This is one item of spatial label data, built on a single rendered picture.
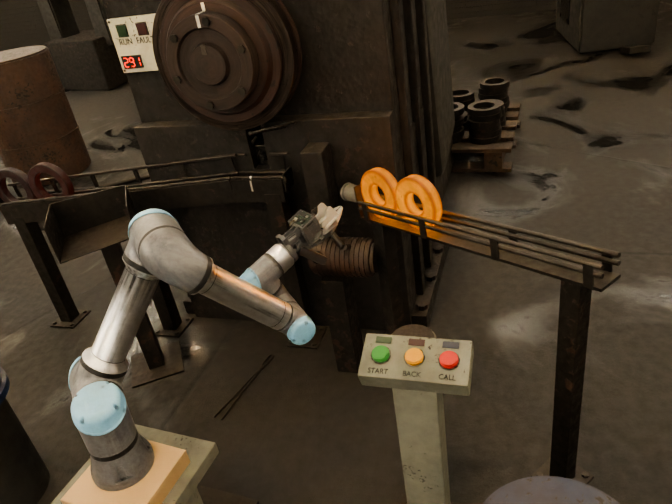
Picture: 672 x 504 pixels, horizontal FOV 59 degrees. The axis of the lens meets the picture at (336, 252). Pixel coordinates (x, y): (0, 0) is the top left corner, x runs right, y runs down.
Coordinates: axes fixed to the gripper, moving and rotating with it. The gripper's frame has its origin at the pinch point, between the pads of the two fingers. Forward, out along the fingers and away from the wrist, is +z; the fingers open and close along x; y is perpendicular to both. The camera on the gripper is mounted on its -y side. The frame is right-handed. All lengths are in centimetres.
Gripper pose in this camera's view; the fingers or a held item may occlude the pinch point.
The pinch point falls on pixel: (339, 211)
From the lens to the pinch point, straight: 169.9
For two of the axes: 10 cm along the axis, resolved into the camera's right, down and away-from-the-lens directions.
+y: -3.7, -6.8, -6.3
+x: -6.2, -3.3, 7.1
